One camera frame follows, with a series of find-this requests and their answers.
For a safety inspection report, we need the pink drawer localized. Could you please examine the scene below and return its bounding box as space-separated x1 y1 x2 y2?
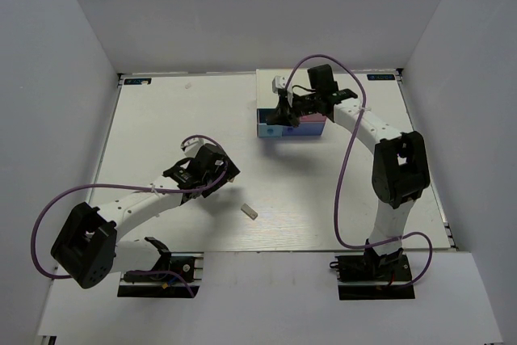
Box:
300 113 326 123

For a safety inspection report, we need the left blue label sticker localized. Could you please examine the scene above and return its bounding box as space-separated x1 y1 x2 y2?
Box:
123 78 152 86

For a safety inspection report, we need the white drawer cabinet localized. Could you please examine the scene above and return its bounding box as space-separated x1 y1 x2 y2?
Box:
255 68 310 109

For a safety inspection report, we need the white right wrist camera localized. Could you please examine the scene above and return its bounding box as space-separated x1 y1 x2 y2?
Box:
271 75 292 95

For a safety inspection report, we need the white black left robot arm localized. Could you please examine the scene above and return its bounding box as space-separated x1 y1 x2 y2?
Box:
51 143 240 289

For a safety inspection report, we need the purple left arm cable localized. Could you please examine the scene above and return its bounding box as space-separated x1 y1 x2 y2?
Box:
31 134 229 296

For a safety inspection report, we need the grey white eraser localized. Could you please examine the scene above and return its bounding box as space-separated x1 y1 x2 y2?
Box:
241 204 259 220

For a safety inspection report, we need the blue label sticker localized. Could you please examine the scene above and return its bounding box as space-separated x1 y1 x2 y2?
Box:
367 74 396 81
123 78 152 86

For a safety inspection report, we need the lavender blue drawer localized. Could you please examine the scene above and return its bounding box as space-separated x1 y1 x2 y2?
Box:
282 122 325 137

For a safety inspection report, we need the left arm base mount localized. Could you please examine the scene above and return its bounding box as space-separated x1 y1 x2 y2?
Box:
117 254 204 299

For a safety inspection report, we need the light blue drawer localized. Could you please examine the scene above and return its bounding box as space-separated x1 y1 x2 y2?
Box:
256 108 284 138

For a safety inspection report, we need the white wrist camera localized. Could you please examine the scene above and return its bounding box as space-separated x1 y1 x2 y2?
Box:
271 75 292 95
180 137 204 158

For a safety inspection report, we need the right blue label sticker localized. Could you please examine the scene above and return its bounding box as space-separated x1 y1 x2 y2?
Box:
367 74 396 81

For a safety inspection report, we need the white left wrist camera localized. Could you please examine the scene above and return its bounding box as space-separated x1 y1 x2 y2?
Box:
180 137 204 158

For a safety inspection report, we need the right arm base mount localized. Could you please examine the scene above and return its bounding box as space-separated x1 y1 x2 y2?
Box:
329 249 415 301

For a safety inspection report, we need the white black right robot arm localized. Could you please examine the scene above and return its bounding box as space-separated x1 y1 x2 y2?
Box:
267 65 430 280

